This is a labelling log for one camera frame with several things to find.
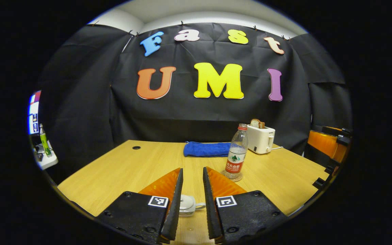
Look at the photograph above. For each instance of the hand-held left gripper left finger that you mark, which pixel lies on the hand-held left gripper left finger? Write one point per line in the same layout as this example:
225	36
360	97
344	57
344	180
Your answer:
175	204

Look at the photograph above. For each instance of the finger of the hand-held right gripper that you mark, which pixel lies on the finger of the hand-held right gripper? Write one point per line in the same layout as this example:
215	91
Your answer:
325	144

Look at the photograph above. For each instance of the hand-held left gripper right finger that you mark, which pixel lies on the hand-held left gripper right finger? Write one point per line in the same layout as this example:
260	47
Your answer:
210	204

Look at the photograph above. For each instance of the white teacup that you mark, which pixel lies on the white teacup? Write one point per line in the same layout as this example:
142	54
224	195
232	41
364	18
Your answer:
199	206

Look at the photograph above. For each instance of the white teacup lid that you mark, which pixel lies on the white teacup lid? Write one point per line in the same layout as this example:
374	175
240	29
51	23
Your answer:
186	201

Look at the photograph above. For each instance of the round brown coaster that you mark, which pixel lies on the round brown coaster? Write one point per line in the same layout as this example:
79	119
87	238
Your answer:
231	178

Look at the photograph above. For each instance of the clear water bottle red label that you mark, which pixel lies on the clear water bottle red label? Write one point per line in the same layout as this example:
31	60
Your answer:
237	149

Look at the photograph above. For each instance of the green drink bottle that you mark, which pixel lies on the green drink bottle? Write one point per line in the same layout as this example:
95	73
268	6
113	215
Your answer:
44	143

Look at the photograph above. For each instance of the blue towel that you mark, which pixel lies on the blue towel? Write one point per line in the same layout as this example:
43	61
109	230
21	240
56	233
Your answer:
204	149

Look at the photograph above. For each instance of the white toaster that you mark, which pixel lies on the white toaster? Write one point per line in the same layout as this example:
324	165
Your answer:
260	139

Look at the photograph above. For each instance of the toasted bread slice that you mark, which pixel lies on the toasted bread slice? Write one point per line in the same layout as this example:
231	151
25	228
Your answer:
257	123

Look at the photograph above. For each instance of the black backdrop cloth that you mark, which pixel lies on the black backdrop cloth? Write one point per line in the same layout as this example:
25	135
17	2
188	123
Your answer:
97	102

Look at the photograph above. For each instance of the white side table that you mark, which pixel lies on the white side table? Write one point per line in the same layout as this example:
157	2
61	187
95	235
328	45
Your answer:
48	160

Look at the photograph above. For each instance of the computer monitor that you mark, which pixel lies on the computer monitor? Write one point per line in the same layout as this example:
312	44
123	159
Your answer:
34	114

